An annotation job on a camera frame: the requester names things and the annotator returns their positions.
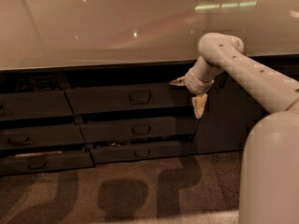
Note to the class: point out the dark drawer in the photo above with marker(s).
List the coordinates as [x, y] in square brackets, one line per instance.
[45, 163]
[137, 128]
[42, 136]
[141, 151]
[127, 97]
[33, 105]

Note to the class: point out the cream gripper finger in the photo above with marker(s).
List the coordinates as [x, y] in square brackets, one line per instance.
[199, 103]
[180, 82]

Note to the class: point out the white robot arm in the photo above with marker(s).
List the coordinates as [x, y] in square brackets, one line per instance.
[269, 184]

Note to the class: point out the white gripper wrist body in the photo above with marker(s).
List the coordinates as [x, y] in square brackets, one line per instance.
[193, 83]

